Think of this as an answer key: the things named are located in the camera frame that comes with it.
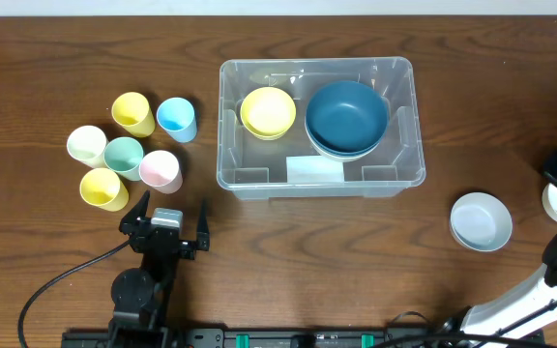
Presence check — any clear plastic storage container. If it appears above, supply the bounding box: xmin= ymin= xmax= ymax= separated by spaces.
xmin=217 ymin=56 xmax=426 ymax=200

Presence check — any mint green cup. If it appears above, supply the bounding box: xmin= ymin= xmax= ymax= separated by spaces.
xmin=103 ymin=137 xmax=145 ymax=182

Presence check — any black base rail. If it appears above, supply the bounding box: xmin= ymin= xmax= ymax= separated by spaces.
xmin=60 ymin=327 xmax=546 ymax=348

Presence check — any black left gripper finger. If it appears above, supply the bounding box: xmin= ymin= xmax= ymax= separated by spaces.
xmin=196 ymin=201 xmax=210 ymax=251
xmin=119 ymin=190 xmax=150 ymax=235

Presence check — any yellow cup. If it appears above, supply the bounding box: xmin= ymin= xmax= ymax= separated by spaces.
xmin=79 ymin=168 xmax=129 ymax=212
xmin=111 ymin=92 xmax=156 ymax=137

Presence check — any cream white cup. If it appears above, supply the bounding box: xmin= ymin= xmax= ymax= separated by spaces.
xmin=66 ymin=126 xmax=108 ymax=168

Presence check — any small light grey bowl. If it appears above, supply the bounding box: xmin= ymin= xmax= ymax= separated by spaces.
xmin=449 ymin=192 xmax=513 ymax=252

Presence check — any pink cup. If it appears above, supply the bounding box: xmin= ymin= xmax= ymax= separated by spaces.
xmin=139 ymin=150 xmax=183 ymax=194

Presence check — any light blue cup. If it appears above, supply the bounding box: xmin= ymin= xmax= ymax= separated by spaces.
xmin=157 ymin=98 xmax=197 ymax=143

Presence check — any yellow cup lower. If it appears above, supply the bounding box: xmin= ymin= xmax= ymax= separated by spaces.
xmin=79 ymin=168 xmax=129 ymax=212

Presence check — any yellow cup upper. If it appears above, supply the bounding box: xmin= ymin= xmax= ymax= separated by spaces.
xmin=111 ymin=92 xmax=156 ymax=137

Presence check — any dark blue bowl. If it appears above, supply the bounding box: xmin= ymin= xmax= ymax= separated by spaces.
xmin=306 ymin=125 xmax=387 ymax=155
xmin=305 ymin=80 xmax=390 ymax=130

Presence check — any small yellow bowl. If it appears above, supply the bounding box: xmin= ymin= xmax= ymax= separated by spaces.
xmin=240 ymin=87 xmax=297 ymax=140

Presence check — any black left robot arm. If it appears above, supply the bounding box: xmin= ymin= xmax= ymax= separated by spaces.
xmin=108 ymin=191 xmax=210 ymax=337

